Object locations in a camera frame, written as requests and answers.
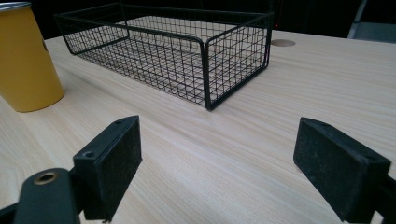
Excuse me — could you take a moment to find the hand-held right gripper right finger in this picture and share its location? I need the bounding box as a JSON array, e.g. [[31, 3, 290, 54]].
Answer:
[[292, 117, 392, 224]]

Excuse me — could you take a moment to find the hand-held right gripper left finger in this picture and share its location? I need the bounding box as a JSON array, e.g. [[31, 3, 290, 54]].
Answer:
[[73, 115, 144, 223]]

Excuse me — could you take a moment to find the black wire mesh basket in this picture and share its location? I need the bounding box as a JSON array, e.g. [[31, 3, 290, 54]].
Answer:
[[53, 2, 275, 112]]

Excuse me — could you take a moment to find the yellow cup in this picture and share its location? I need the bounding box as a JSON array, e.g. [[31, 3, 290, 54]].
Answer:
[[0, 1, 65, 113]]

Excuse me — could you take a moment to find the round table grommet cover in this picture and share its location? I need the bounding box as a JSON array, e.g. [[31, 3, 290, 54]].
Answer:
[[270, 38, 297, 48]]

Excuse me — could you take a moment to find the grey chair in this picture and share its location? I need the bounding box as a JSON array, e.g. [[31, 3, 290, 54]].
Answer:
[[346, 0, 396, 45]]

